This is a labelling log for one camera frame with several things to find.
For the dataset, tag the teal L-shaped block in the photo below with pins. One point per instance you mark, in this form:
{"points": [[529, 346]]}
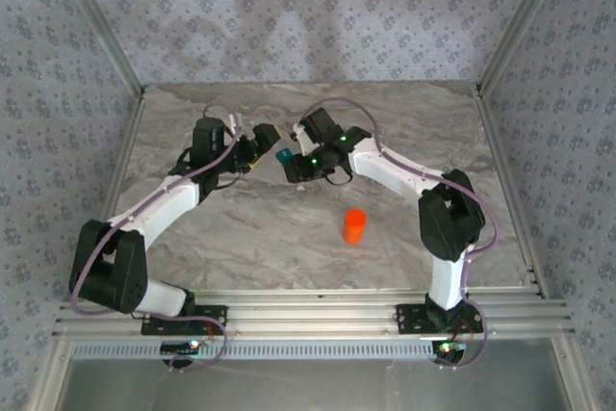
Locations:
{"points": [[284, 157]]}

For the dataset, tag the orange pill bottle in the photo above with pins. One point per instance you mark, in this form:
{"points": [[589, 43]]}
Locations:
{"points": [[353, 234]]}

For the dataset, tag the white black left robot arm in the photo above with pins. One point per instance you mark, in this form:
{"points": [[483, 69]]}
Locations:
{"points": [[163, 209]]}

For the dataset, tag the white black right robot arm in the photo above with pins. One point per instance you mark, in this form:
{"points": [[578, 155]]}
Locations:
{"points": [[399, 175]]}

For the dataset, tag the small circuit board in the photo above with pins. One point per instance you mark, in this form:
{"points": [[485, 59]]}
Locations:
{"points": [[452, 347], [178, 347]]}

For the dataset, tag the grey metal panel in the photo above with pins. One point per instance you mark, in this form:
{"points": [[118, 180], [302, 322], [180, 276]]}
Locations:
{"points": [[313, 387]]}

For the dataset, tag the aluminium side rail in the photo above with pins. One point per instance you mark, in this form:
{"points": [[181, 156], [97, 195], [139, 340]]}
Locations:
{"points": [[127, 141], [495, 141]]}

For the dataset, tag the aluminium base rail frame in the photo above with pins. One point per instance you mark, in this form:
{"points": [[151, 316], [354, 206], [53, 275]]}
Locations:
{"points": [[313, 315]]}

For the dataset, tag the aluminium corner post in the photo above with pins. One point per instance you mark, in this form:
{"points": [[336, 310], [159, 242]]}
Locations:
{"points": [[521, 21], [105, 28]]}

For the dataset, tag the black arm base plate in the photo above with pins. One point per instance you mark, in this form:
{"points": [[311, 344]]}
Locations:
{"points": [[409, 317], [214, 317]]}

